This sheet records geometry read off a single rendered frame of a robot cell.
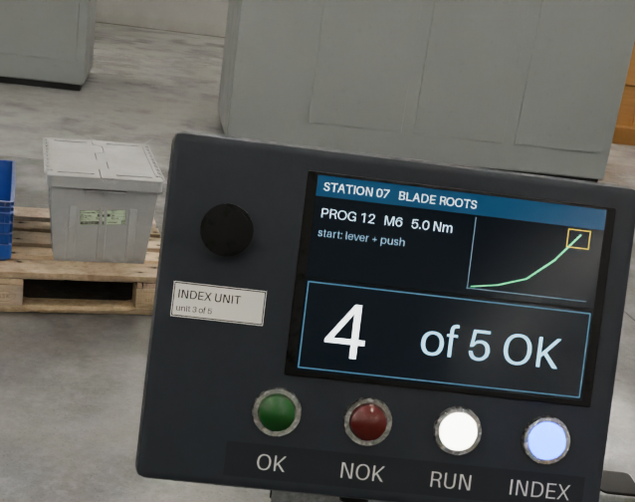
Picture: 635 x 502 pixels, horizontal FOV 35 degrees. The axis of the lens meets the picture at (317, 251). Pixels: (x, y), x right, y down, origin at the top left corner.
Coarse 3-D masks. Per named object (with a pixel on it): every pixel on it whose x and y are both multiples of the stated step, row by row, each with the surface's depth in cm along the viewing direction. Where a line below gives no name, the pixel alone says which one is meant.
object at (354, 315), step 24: (312, 288) 54; (336, 288) 54; (360, 288) 54; (384, 288) 54; (312, 312) 54; (336, 312) 54; (360, 312) 54; (384, 312) 54; (312, 336) 54; (336, 336) 54; (360, 336) 54; (384, 336) 55; (312, 360) 54; (336, 360) 54; (360, 360) 55; (384, 360) 55
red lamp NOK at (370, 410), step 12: (348, 408) 54; (360, 408) 54; (372, 408) 54; (384, 408) 55; (348, 420) 54; (360, 420) 54; (372, 420) 54; (384, 420) 54; (348, 432) 54; (360, 432) 54; (372, 432) 54; (384, 432) 55; (360, 444) 55; (372, 444) 55
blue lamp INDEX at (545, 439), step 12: (540, 420) 55; (552, 420) 55; (528, 432) 55; (540, 432) 55; (552, 432) 55; (564, 432) 55; (528, 444) 55; (540, 444) 55; (552, 444) 55; (564, 444) 55; (540, 456) 55; (552, 456) 55
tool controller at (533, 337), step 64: (192, 192) 54; (256, 192) 54; (320, 192) 54; (384, 192) 54; (448, 192) 54; (512, 192) 55; (576, 192) 55; (192, 256) 54; (256, 256) 54; (320, 256) 54; (384, 256) 54; (448, 256) 55; (512, 256) 55; (576, 256) 55; (192, 320) 54; (256, 320) 54; (448, 320) 55; (512, 320) 55; (576, 320) 55; (192, 384) 54; (256, 384) 54; (320, 384) 55; (384, 384) 55; (448, 384) 55; (512, 384) 55; (576, 384) 55; (192, 448) 54; (256, 448) 54; (320, 448) 55; (384, 448) 55; (512, 448) 55; (576, 448) 56
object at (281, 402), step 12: (264, 396) 54; (276, 396) 54; (288, 396) 54; (252, 408) 54; (264, 408) 54; (276, 408) 54; (288, 408) 54; (300, 408) 54; (264, 420) 54; (276, 420) 54; (288, 420) 54; (264, 432) 54; (276, 432) 54; (288, 432) 54
